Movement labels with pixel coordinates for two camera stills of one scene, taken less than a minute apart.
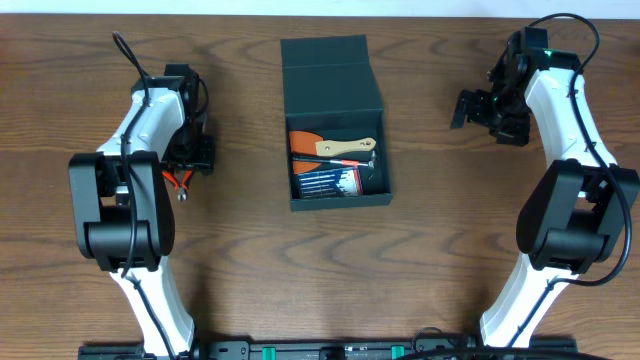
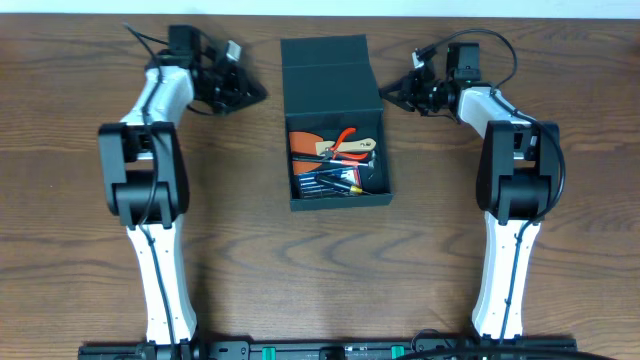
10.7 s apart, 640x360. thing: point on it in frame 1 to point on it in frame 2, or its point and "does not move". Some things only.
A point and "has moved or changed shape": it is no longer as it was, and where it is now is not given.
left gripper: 195,166 to 233,83
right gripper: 514,135 to 406,85
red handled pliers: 181,188 has moved or changed shape
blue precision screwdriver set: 339,183 does not move
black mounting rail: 334,349 does not move
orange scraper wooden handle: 307,143 does not move
